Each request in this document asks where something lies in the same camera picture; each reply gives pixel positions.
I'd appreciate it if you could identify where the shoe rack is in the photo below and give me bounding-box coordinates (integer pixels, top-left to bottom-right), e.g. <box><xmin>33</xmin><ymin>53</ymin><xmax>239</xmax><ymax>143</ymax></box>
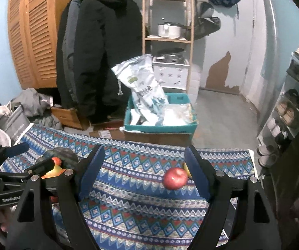
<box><xmin>256</xmin><ymin>43</ymin><xmax>299</xmax><ymax>167</ymax></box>

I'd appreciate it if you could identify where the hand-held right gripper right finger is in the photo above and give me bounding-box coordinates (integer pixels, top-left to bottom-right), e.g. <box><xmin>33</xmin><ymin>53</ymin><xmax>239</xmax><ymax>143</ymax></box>
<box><xmin>184</xmin><ymin>146</ymin><xmax>283</xmax><ymax>250</ymax></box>

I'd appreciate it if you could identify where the white printed box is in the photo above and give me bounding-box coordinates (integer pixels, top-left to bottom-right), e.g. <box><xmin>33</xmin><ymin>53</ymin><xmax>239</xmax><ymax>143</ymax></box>
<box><xmin>152</xmin><ymin>57</ymin><xmax>190</xmax><ymax>89</ymax></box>

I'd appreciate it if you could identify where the grey clothing pile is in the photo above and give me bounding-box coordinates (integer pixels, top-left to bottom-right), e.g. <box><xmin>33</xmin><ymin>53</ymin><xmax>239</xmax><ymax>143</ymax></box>
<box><xmin>11</xmin><ymin>88</ymin><xmax>63</xmax><ymax>129</ymax></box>

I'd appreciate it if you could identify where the dark green glass plate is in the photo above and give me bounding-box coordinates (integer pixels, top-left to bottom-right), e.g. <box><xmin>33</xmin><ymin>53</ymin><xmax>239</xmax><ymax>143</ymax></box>
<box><xmin>38</xmin><ymin>147</ymin><xmax>79</xmax><ymax>168</ymax></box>

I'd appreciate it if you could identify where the wooden box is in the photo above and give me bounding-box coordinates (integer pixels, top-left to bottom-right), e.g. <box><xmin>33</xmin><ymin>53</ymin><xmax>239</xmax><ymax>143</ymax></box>
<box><xmin>51</xmin><ymin>107</ymin><xmax>90</xmax><ymax>131</ymax></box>

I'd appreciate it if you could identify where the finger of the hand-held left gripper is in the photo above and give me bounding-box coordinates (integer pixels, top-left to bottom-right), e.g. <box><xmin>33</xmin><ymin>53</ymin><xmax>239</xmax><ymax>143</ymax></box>
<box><xmin>6</xmin><ymin>144</ymin><xmax>106</xmax><ymax>250</ymax></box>
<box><xmin>0</xmin><ymin>158</ymin><xmax>56</xmax><ymax>181</ymax></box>

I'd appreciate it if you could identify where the grey jacket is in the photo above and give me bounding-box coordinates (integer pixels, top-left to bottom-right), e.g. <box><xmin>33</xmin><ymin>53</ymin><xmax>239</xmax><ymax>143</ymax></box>
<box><xmin>62</xmin><ymin>0</ymin><xmax>81</xmax><ymax>110</ymax></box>

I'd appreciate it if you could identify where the white printed rice bag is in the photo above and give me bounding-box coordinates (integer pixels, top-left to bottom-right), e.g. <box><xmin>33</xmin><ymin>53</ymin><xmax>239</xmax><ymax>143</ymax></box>
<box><xmin>111</xmin><ymin>54</ymin><xmax>169</xmax><ymax>125</ymax></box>

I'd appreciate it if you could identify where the yellow-green apple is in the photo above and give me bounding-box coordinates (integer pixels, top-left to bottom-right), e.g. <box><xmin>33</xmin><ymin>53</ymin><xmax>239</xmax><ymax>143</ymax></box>
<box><xmin>41</xmin><ymin>165</ymin><xmax>66</xmax><ymax>180</ymax></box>

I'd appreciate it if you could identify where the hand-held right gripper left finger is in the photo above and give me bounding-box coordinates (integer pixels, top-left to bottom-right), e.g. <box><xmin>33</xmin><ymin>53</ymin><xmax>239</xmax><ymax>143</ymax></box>
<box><xmin>1</xmin><ymin>143</ymin><xmax>30</xmax><ymax>159</ymax></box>

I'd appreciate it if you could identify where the black hooded coat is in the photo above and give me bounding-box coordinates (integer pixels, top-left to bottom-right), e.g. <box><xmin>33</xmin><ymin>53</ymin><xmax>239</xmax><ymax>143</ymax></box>
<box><xmin>69</xmin><ymin>0</ymin><xmax>143</xmax><ymax>123</ymax></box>

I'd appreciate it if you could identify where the white pot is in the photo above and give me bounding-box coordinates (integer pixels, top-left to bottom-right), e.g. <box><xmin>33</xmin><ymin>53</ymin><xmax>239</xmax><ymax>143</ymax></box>
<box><xmin>157</xmin><ymin>22</ymin><xmax>189</xmax><ymax>39</ymax></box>

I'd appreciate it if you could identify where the wooden louvered cabinet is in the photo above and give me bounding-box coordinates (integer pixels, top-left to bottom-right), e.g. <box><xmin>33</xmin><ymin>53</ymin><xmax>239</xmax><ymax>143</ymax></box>
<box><xmin>7</xmin><ymin>0</ymin><xmax>73</xmax><ymax>89</ymax></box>

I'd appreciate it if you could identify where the grey fabric bag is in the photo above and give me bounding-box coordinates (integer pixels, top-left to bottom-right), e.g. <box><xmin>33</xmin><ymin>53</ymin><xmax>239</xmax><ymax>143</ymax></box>
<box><xmin>0</xmin><ymin>105</ymin><xmax>30</xmax><ymax>142</ymax></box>

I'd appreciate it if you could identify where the group of shoes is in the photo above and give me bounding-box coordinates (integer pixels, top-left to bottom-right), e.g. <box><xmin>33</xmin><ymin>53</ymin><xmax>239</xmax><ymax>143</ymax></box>
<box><xmin>257</xmin><ymin>44</ymin><xmax>299</xmax><ymax>166</ymax></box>

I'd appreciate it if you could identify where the camouflage bag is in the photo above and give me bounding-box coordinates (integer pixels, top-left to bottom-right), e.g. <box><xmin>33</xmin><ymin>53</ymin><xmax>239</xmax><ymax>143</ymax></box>
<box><xmin>194</xmin><ymin>1</ymin><xmax>221</xmax><ymax>41</ymax></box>

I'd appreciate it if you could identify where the black jacket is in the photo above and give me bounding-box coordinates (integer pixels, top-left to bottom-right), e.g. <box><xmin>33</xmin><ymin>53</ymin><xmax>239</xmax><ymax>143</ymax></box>
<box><xmin>56</xmin><ymin>5</ymin><xmax>69</xmax><ymax>102</ymax></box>

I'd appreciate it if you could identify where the flat cardboard box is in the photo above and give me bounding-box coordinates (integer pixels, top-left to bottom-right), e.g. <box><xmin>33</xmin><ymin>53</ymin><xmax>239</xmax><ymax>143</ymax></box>
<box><xmin>89</xmin><ymin>125</ymin><xmax>125</xmax><ymax>139</ymax></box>

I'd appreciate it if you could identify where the wooden shelf rack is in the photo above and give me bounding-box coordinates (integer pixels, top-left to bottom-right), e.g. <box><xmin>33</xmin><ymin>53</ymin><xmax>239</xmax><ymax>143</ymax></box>
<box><xmin>142</xmin><ymin>0</ymin><xmax>195</xmax><ymax>94</ymax></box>

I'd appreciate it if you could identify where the teal plastic basket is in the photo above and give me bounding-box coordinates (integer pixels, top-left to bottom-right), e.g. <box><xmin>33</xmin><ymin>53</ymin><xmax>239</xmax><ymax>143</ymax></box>
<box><xmin>123</xmin><ymin>92</ymin><xmax>199</xmax><ymax>136</ymax></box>

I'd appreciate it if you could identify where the clear plastic bag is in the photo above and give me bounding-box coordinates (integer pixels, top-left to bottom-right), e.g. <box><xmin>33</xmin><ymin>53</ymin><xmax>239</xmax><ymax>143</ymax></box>
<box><xmin>162</xmin><ymin>104</ymin><xmax>194</xmax><ymax>126</ymax></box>

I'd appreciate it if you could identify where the blue patterned tablecloth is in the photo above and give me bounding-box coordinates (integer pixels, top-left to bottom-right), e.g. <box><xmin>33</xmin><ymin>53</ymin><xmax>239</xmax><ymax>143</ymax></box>
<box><xmin>0</xmin><ymin>124</ymin><xmax>255</xmax><ymax>250</ymax></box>

